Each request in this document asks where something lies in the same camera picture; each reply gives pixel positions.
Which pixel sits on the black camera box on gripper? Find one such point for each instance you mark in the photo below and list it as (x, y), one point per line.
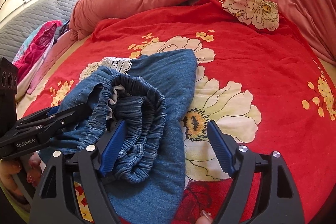
(8, 90)

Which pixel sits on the blue denim pants lace hem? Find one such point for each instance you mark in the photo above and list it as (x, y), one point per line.
(141, 118)

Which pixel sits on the beige bed sheet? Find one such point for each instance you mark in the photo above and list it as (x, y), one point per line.
(28, 99)

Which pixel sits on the grey quilted headboard cover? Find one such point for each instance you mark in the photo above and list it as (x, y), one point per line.
(18, 29)

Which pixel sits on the red floral blanket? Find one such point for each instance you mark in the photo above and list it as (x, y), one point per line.
(260, 83)

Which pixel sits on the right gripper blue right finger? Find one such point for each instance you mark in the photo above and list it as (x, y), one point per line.
(224, 148)

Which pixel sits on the person's right hand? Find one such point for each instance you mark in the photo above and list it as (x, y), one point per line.
(205, 218)

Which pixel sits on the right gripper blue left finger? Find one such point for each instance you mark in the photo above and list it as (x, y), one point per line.
(109, 146)

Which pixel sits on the pink pillow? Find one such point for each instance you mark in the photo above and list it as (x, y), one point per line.
(58, 49)

